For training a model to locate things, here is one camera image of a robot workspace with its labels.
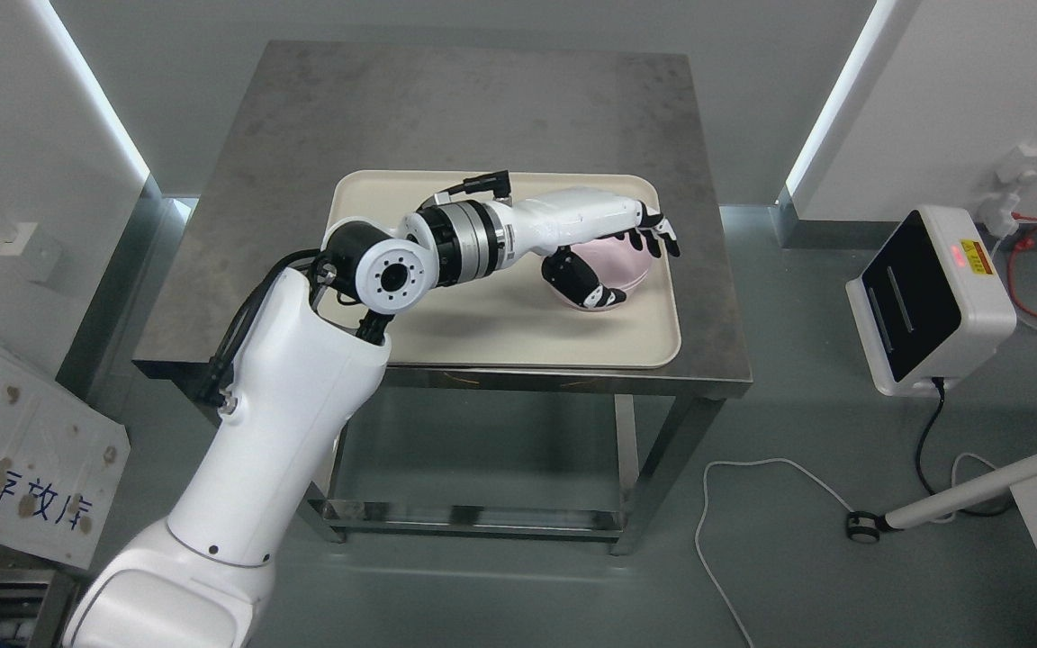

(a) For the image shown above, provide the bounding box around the white floor cable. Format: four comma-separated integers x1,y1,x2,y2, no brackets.
694,454,1010,648

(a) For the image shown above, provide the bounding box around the white black box device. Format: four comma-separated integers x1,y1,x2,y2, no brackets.
846,204,1017,397

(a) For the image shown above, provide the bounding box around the steel table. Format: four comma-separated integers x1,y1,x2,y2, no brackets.
133,40,753,556

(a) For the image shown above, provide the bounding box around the white wall socket plug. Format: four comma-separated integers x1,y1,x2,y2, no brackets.
977,143,1037,241

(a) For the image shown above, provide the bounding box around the black power cable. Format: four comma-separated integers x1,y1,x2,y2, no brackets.
915,378,1014,518

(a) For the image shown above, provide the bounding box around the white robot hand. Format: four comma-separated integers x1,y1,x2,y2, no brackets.
495,187,681,311

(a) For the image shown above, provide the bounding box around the white wheeled stand leg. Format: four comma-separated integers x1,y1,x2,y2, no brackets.
844,454,1037,543

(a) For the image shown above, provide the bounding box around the beige plastic tray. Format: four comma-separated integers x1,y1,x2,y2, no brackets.
328,171,681,369

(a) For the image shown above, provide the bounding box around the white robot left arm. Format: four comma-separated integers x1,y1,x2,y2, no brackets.
60,171,680,647

